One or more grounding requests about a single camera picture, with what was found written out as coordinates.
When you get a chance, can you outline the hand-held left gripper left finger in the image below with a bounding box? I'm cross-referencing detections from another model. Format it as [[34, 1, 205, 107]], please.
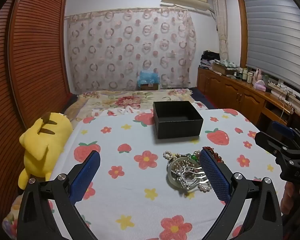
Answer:
[[17, 150, 102, 240]]

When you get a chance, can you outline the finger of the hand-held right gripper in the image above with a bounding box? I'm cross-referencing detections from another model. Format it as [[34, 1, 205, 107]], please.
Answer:
[[254, 131, 300, 161], [272, 121, 300, 148]]

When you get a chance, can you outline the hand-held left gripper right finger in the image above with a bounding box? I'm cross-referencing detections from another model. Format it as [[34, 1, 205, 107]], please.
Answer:
[[199, 148, 283, 240]]

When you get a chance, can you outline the small pearl bracelet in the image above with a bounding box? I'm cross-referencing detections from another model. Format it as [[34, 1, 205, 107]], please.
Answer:
[[196, 182, 213, 193]]

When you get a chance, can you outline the black cardboard box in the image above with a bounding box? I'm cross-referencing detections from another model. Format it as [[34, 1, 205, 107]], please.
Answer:
[[153, 101, 204, 140]]

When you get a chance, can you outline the person's right hand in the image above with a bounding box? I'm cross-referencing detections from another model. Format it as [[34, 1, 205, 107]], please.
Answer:
[[280, 181, 300, 216]]

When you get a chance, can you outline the silver bangle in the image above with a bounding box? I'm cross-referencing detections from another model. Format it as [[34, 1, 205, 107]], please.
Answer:
[[176, 165, 210, 193]]

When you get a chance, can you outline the pink tissue box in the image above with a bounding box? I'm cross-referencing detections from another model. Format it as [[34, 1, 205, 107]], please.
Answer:
[[252, 80, 266, 91]]

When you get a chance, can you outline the strawberry print tablecloth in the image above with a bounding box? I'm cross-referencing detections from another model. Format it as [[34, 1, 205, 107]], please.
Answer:
[[44, 108, 290, 240]]

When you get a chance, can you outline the yellow plush toy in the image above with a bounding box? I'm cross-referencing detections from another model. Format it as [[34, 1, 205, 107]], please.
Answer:
[[17, 112, 73, 190]]

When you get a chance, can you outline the wooden cabinet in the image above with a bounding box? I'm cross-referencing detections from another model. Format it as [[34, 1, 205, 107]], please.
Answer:
[[197, 66, 300, 128]]

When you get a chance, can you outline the row of cosmetic bottles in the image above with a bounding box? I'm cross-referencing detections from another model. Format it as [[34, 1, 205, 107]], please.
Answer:
[[234, 66, 269, 84]]

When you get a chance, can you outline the floral blanket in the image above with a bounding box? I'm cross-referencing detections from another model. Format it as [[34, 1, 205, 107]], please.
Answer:
[[1, 89, 208, 240]]

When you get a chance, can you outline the long cardboard box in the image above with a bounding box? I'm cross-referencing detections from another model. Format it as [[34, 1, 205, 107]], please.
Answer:
[[212, 62, 231, 76]]

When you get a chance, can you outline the floral cloth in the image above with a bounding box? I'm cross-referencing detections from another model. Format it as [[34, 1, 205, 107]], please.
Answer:
[[214, 58, 239, 69]]

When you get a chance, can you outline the stack of folded clothes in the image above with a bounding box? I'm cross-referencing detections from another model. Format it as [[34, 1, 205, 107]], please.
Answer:
[[199, 51, 220, 70]]

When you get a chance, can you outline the grey window blind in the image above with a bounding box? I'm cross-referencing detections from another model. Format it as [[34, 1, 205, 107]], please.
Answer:
[[241, 0, 300, 86]]

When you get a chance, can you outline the small brown cardboard box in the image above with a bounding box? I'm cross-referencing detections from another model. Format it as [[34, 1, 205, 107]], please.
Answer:
[[140, 82, 159, 91]]

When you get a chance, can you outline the blue plastic bag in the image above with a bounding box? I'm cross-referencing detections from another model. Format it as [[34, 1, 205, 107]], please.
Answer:
[[137, 68, 161, 87]]

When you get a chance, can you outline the circle pattern curtain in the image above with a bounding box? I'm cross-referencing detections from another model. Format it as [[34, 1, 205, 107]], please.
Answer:
[[65, 7, 197, 93]]

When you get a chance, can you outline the lace window curtain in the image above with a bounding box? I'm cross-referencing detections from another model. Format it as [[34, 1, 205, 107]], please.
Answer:
[[211, 0, 230, 60]]

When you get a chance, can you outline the wooden louvered wardrobe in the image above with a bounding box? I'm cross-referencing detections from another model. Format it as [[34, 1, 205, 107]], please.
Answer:
[[0, 0, 77, 230]]

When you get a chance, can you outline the white cable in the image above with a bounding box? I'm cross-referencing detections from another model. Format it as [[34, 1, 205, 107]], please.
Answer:
[[277, 85, 295, 121]]

